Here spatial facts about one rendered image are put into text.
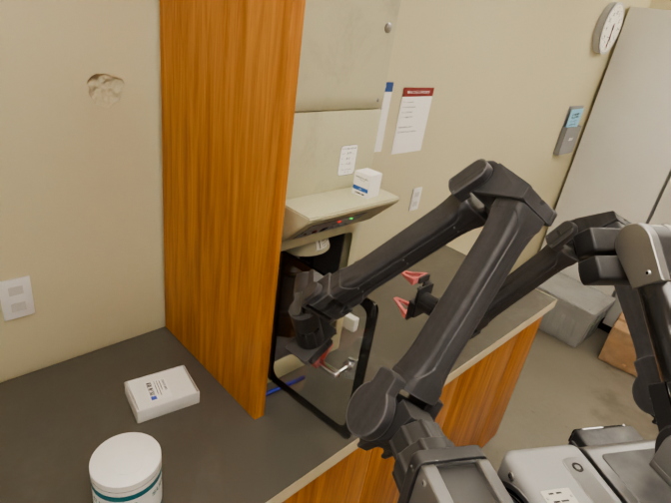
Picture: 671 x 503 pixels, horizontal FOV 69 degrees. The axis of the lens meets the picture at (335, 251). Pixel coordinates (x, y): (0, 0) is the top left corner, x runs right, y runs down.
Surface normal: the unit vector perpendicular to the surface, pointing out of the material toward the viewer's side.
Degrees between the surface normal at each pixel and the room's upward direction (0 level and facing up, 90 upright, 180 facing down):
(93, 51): 90
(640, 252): 90
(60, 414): 0
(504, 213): 68
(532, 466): 0
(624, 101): 90
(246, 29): 90
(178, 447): 0
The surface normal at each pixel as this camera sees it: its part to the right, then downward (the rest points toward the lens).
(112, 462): 0.14, -0.89
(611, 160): -0.71, 0.22
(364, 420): -0.72, -0.50
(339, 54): 0.69, 0.41
